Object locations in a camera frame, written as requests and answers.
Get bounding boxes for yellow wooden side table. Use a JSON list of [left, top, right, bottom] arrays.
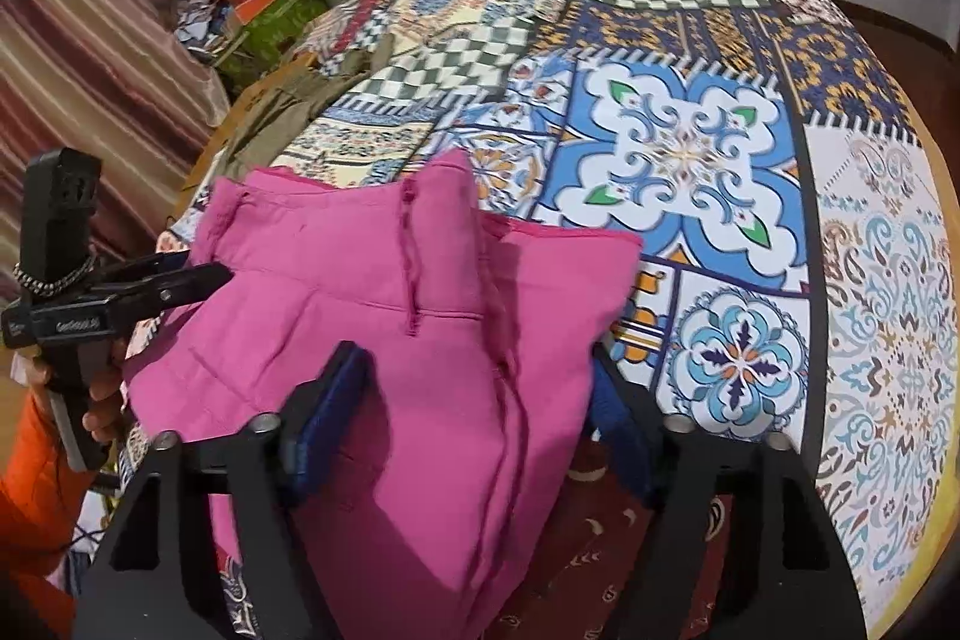
[[166, 52, 317, 225]]

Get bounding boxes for orange left sleeve forearm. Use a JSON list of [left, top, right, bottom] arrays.
[[2, 396, 94, 638]]

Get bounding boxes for green storage box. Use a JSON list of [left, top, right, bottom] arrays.
[[213, 0, 329, 97]]

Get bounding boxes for pink pants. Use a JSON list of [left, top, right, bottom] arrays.
[[125, 151, 640, 638]]

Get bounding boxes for striped red curtain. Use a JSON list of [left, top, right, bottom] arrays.
[[2, 0, 229, 300]]

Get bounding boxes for left hand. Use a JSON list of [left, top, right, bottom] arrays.
[[25, 339, 127, 443]]

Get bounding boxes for olive green pants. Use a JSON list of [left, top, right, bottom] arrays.
[[213, 34, 394, 181]]

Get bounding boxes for patchwork patterned bedspread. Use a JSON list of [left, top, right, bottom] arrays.
[[242, 0, 958, 638]]

